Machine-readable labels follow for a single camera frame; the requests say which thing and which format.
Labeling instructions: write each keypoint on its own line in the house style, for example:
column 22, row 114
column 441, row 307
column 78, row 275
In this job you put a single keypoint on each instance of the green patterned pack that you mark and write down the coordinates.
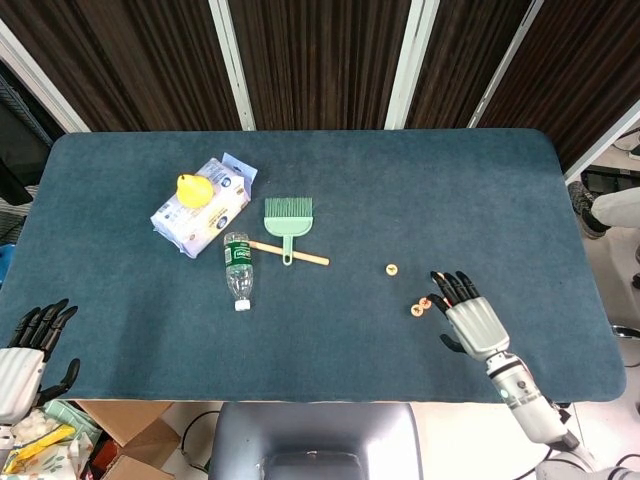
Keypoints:
column 70, row 412

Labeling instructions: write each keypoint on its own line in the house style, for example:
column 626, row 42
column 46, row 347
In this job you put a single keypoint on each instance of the grey blue robot torso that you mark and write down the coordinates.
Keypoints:
column 315, row 440

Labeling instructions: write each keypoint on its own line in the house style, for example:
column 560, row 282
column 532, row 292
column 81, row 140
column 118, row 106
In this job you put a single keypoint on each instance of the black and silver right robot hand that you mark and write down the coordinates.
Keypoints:
column 477, row 325

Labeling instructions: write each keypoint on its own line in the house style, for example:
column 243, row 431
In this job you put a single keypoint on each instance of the wooden stick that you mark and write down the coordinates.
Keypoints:
column 312, row 258

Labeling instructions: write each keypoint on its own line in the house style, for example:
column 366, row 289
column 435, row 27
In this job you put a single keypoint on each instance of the bag of white cotton balls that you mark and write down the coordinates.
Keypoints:
column 32, row 431

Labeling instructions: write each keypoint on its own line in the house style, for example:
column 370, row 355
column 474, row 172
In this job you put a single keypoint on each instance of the mint green hand brush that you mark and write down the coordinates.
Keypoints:
column 288, row 220

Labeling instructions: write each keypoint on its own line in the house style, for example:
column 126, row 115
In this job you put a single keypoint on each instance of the dark brown partition panel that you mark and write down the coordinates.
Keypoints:
column 590, row 60
column 125, row 60
column 470, row 60
column 320, row 60

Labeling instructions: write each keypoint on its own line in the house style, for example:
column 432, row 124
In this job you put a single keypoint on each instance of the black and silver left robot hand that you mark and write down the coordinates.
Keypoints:
column 20, row 375

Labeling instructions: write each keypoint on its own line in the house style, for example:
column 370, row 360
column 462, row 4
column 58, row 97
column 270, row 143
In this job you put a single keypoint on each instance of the person leg light trousers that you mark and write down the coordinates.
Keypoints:
column 620, row 207

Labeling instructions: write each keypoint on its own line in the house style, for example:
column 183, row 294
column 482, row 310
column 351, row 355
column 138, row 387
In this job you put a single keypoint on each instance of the white purple wet wipes pack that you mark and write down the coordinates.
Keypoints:
column 210, row 220

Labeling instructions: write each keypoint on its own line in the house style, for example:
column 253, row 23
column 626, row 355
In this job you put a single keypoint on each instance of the brown cardboard box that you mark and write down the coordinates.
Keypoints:
column 130, row 425

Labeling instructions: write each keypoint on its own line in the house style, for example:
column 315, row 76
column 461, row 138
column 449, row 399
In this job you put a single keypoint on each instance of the wooden chess piece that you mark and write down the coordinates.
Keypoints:
column 426, row 301
column 391, row 270
column 417, row 310

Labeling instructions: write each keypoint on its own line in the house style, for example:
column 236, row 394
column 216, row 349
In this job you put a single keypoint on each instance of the yellow plastic bag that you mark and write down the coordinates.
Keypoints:
column 45, row 441

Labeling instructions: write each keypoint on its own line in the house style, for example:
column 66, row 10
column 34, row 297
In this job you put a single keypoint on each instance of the clear plastic bottle green label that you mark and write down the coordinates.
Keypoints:
column 240, row 272

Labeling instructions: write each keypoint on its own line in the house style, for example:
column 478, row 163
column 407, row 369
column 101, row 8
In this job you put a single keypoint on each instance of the grey knit sneaker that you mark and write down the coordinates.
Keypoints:
column 585, row 210

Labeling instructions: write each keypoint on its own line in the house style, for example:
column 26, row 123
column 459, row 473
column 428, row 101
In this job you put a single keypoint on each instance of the yellow pear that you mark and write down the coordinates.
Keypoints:
column 194, row 191

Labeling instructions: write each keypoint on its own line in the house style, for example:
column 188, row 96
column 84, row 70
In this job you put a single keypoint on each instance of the blue felt table cloth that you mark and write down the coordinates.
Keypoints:
column 350, row 340

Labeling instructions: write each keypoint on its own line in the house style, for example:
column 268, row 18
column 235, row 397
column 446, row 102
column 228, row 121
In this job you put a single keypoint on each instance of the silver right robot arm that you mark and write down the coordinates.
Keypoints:
column 525, row 395

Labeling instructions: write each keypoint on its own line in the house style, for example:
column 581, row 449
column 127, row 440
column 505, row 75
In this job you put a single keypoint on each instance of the blue plastic object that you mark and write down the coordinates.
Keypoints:
column 4, row 265

